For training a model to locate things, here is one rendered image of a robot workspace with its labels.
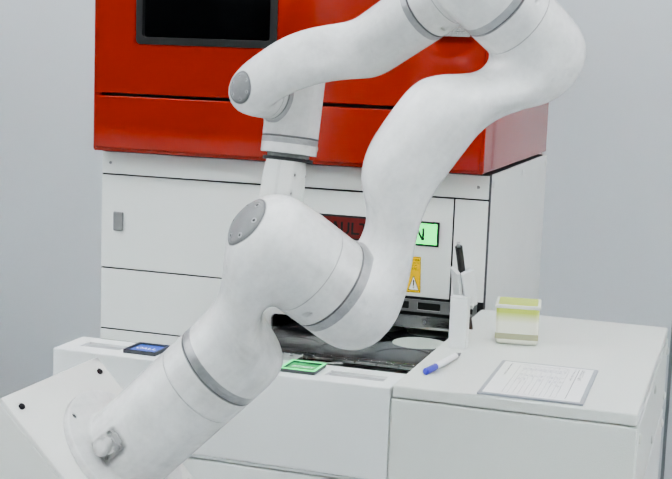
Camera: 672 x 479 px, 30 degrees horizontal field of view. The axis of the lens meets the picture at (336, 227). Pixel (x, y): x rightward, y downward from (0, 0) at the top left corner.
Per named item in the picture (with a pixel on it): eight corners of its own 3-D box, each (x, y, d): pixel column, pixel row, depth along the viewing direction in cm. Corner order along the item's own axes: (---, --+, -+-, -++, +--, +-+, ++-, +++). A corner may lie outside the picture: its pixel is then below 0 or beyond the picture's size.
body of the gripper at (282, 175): (273, 150, 193) (264, 223, 193) (255, 147, 183) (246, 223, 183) (320, 156, 191) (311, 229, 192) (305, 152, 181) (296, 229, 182)
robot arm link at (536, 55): (241, 279, 153) (335, 345, 161) (274, 310, 143) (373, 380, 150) (487, -45, 155) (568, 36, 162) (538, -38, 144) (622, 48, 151)
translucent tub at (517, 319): (495, 334, 216) (497, 295, 215) (539, 337, 215) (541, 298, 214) (493, 343, 209) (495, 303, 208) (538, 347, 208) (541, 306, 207)
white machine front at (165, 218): (105, 336, 268) (108, 149, 262) (481, 380, 243) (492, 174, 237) (98, 339, 265) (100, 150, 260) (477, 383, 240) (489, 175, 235)
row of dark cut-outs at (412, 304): (263, 295, 253) (263, 283, 253) (476, 317, 239) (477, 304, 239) (261, 296, 252) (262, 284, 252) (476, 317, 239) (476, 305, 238)
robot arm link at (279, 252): (257, 421, 154) (396, 300, 146) (140, 345, 145) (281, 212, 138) (250, 359, 164) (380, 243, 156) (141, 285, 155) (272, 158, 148)
